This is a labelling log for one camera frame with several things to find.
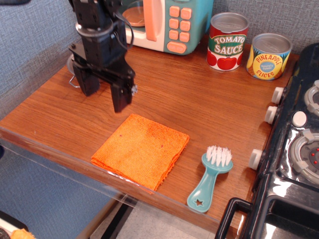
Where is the yellow pineapple slices can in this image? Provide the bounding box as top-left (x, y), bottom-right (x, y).
top-left (246, 33), bottom-right (293, 81)

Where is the small metal bowl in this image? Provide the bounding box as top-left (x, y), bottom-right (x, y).
top-left (66, 54), bottom-right (80, 88)

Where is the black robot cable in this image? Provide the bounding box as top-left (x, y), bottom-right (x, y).
top-left (113, 9), bottom-right (135, 52)

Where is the red tomato sauce can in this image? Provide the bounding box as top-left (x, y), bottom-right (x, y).
top-left (206, 12), bottom-right (249, 71)

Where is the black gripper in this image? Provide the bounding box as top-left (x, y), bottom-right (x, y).
top-left (69, 21), bottom-right (135, 113)

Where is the orange fuzzy object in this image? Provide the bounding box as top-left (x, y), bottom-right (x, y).
top-left (10, 229), bottom-right (35, 239)

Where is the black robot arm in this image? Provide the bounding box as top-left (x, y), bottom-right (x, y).
top-left (69, 0), bottom-right (135, 113)

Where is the teal scrub brush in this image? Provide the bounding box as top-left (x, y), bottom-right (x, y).
top-left (187, 145), bottom-right (233, 213)

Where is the white stove knob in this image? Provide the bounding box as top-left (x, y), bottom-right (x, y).
top-left (248, 149), bottom-right (263, 170)
top-left (264, 106), bottom-right (278, 124)
top-left (271, 87), bottom-right (285, 105)

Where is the black toy stove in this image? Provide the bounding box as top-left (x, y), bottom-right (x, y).
top-left (216, 43), bottom-right (319, 239)

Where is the teal toy microwave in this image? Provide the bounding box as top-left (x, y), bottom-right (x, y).
top-left (119, 0), bottom-right (214, 55)

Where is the orange towel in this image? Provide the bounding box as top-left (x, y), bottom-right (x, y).
top-left (91, 114), bottom-right (189, 191)

